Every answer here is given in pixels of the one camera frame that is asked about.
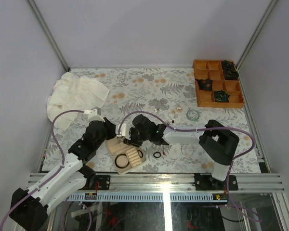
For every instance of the beige jewelry box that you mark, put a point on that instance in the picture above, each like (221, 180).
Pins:
(136, 155)

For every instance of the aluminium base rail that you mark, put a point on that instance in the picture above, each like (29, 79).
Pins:
(197, 188)

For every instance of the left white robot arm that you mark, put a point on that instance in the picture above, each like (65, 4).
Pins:
(31, 207)

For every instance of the black flower orange dots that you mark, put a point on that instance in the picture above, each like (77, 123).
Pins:
(205, 84)

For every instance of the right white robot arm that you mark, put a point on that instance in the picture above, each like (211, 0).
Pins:
(219, 143)

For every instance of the floral patterned tablecloth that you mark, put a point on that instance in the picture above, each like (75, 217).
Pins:
(144, 89)

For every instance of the black fabric flower top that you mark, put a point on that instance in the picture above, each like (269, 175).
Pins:
(228, 64)

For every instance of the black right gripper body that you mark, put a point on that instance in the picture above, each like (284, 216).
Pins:
(136, 137)

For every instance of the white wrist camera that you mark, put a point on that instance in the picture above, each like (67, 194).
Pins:
(92, 115)
(121, 130)

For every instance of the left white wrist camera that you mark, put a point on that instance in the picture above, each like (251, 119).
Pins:
(92, 115)

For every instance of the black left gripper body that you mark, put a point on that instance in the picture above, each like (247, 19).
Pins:
(100, 142)

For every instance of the black flower green swirls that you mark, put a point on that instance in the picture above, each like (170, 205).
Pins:
(221, 96)

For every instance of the black bangle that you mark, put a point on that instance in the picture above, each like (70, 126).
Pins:
(121, 161)

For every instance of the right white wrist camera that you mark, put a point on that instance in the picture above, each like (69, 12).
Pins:
(121, 130)

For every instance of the orange wooden divided tray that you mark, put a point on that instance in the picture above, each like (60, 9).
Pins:
(213, 70)

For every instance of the white crumpled cloth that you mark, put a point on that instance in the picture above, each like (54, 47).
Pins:
(74, 93)

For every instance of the black fabric flower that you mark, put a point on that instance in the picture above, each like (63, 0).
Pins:
(230, 74)
(228, 64)

